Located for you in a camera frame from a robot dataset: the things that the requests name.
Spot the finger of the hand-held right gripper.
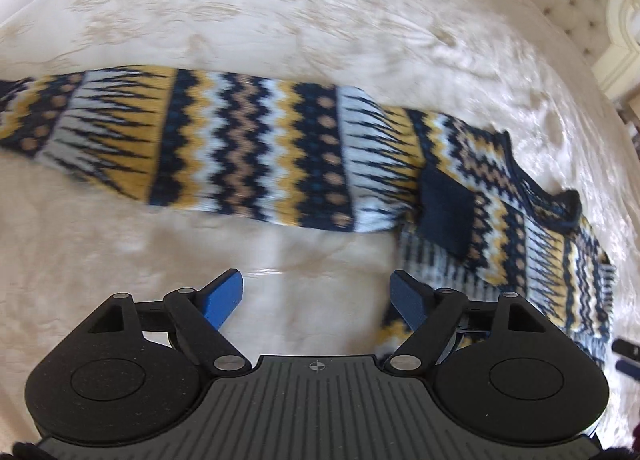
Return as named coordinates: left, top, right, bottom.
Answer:
left=612, top=337, right=640, bottom=382

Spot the patterned knit sweater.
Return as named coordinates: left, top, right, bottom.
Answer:
left=0, top=67, right=618, bottom=371

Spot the cream embroidered bedspread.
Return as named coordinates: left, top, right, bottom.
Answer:
left=0, top=0, right=640, bottom=460

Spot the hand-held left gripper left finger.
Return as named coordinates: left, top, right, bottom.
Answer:
left=87, top=268, right=247, bottom=375

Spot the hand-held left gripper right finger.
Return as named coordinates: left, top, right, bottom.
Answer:
left=389, top=269, right=548, bottom=375

